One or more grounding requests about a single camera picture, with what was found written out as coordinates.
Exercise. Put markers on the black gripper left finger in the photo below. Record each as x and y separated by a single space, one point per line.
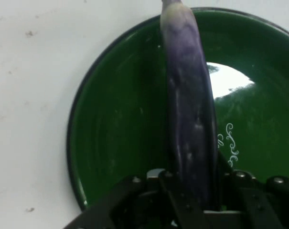
134 205

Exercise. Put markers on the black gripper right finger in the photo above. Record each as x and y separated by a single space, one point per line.
254 202

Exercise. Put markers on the purple toy eggplant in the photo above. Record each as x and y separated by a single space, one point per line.
189 107

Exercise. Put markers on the green round plate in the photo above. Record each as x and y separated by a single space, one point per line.
120 119

